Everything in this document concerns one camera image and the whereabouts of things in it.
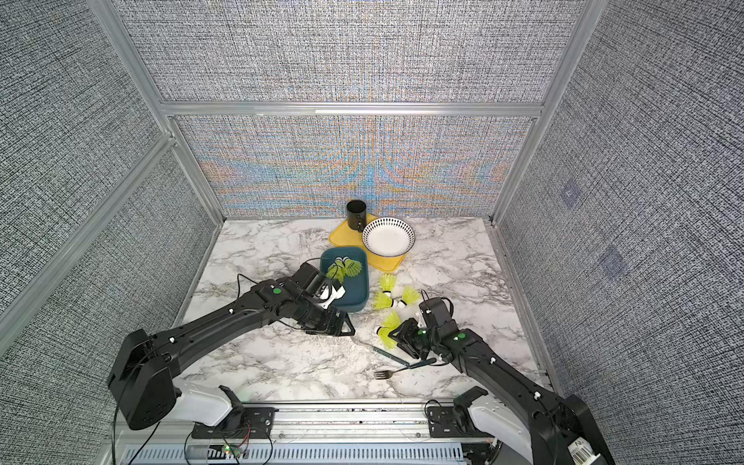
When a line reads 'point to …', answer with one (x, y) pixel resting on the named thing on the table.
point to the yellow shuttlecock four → (348, 266)
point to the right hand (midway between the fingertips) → (389, 331)
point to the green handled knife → (387, 354)
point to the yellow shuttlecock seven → (410, 295)
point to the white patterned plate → (388, 236)
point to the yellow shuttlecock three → (387, 281)
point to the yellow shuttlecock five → (382, 301)
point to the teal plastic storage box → (356, 288)
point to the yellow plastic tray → (342, 236)
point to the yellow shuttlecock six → (391, 322)
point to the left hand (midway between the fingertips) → (349, 331)
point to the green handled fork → (387, 374)
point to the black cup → (356, 215)
